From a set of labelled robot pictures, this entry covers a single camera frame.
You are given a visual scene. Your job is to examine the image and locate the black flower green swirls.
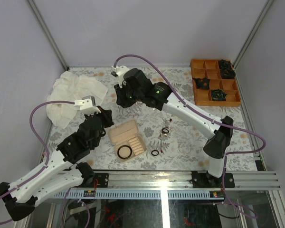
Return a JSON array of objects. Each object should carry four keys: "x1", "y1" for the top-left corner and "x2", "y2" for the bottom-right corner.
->
[{"x1": 210, "y1": 89, "x2": 227, "y2": 101}]

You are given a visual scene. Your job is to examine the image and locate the black flower orange dots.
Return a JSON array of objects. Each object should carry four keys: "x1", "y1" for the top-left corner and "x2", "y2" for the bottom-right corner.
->
[{"x1": 193, "y1": 77, "x2": 210, "y2": 90}]

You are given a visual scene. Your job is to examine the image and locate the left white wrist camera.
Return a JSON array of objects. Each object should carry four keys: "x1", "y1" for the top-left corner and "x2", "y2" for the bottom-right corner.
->
[{"x1": 74, "y1": 95, "x2": 101, "y2": 115}]

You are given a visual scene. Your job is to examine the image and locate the black fabric flower top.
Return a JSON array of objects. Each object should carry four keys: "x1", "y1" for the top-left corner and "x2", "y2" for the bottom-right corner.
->
[{"x1": 218, "y1": 59, "x2": 232, "y2": 68}]

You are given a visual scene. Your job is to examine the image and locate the purple cable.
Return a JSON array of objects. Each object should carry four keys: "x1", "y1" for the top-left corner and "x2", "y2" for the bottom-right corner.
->
[
  {"x1": 112, "y1": 54, "x2": 267, "y2": 219},
  {"x1": 0, "y1": 100, "x2": 76, "y2": 226}
]

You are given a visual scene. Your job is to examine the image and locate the thin silver cuff bracelet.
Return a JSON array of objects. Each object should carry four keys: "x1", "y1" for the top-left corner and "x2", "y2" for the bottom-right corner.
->
[{"x1": 178, "y1": 143, "x2": 193, "y2": 156}]

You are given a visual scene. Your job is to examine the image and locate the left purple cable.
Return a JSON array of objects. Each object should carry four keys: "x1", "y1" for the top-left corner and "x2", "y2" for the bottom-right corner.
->
[{"x1": 0, "y1": 100, "x2": 76, "y2": 226}]

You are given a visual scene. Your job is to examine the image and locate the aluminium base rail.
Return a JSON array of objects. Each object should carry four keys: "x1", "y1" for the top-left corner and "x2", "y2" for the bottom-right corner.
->
[{"x1": 55, "y1": 171, "x2": 280, "y2": 200}]

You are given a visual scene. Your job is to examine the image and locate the orange wooden divided tray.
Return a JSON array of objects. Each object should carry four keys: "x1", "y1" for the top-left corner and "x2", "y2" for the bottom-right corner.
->
[{"x1": 190, "y1": 59, "x2": 241, "y2": 107}]

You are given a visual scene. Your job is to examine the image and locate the black fabric flower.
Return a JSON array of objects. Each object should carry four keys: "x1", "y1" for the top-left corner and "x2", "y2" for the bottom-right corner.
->
[
  {"x1": 218, "y1": 59, "x2": 232, "y2": 68},
  {"x1": 220, "y1": 67, "x2": 236, "y2": 79}
]

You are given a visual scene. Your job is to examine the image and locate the beige jewelry box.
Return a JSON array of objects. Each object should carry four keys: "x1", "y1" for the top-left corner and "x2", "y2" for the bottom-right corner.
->
[{"x1": 108, "y1": 120, "x2": 147, "y2": 163}]

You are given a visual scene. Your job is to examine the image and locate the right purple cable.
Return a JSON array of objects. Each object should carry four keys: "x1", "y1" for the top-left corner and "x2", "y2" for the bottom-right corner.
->
[{"x1": 112, "y1": 54, "x2": 267, "y2": 219}]

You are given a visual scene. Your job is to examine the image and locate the floral patterned tablecloth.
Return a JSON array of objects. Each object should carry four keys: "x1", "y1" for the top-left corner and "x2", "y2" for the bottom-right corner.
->
[{"x1": 47, "y1": 67, "x2": 257, "y2": 171}]

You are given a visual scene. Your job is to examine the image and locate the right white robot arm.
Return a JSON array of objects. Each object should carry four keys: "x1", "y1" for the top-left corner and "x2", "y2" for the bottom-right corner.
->
[{"x1": 112, "y1": 66, "x2": 233, "y2": 187}]

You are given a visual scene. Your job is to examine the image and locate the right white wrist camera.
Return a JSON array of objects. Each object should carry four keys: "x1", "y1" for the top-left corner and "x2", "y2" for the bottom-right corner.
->
[{"x1": 111, "y1": 66, "x2": 130, "y2": 88}]

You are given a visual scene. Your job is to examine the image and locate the white crumpled cloth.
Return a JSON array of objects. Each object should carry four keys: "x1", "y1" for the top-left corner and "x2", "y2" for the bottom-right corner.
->
[{"x1": 46, "y1": 71, "x2": 108, "y2": 129}]

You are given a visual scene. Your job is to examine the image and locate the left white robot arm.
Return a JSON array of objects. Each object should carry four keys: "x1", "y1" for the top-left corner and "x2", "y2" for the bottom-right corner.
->
[{"x1": 0, "y1": 109, "x2": 114, "y2": 221}]

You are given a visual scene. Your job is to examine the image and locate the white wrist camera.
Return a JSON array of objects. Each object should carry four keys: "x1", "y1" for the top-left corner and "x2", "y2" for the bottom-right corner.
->
[
  {"x1": 111, "y1": 66, "x2": 130, "y2": 88},
  {"x1": 74, "y1": 95, "x2": 101, "y2": 115}
]

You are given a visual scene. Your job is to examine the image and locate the black bangle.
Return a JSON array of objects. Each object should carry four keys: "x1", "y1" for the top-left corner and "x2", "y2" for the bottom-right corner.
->
[{"x1": 117, "y1": 145, "x2": 133, "y2": 160}]

